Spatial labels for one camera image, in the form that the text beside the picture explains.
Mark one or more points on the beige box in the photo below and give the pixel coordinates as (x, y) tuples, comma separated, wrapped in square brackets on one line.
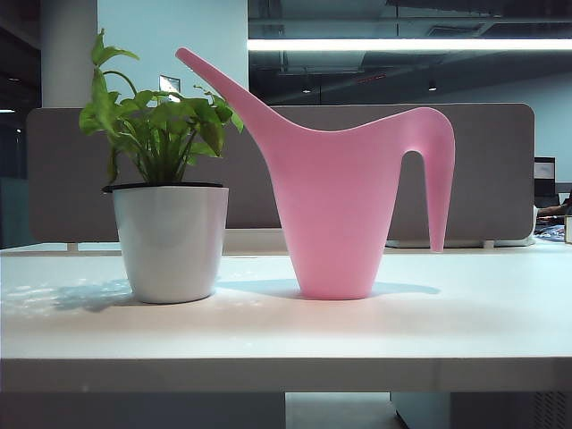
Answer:
[(568, 228)]

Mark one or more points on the black inner pot rim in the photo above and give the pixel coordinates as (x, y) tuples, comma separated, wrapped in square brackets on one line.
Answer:
[(129, 186)]

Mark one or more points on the red ceiling sign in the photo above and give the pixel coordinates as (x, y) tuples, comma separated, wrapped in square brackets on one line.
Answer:
[(371, 79)]

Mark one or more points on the seated background person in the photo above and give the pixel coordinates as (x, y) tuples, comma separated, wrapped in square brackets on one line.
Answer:
[(554, 210)]

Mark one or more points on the white glossy plant pot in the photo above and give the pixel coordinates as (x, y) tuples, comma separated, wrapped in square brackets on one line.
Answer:
[(170, 246)]

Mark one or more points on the blue patterned cloth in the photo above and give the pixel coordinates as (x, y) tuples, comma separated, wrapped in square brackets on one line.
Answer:
[(549, 232)]

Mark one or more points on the grey desk divider panel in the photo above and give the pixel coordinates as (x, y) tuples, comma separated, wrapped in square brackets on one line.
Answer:
[(58, 179)]

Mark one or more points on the pink plastic watering can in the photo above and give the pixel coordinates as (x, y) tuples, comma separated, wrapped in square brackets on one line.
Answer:
[(335, 201)]

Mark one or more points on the paper sign on pillar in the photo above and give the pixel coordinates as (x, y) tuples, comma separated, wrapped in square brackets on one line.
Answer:
[(170, 82)]

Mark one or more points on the grey vented cabinet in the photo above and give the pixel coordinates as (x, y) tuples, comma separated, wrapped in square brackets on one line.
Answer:
[(491, 411)]

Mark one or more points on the black computer monitor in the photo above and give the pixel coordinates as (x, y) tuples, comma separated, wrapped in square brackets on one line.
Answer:
[(544, 172)]

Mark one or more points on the green leafy plant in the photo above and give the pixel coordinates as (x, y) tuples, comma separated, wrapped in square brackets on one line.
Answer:
[(156, 125)]

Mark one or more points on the white divider base bracket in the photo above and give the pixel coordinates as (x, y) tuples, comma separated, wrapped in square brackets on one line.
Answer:
[(469, 243)]

